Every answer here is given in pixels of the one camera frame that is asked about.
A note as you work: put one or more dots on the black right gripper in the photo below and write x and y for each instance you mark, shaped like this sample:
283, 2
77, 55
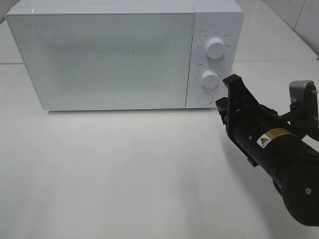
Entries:
260, 133

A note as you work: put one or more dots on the round white door button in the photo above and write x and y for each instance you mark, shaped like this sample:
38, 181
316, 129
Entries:
205, 99

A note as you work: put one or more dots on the white microwave knob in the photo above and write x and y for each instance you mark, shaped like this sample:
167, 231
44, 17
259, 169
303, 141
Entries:
209, 79
215, 47

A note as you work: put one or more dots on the white microwave door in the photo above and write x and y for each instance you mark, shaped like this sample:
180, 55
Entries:
106, 61

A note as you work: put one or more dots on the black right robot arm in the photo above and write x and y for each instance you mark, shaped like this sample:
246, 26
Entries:
300, 188

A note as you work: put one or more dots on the white microwave oven body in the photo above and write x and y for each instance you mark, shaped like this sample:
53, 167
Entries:
211, 18

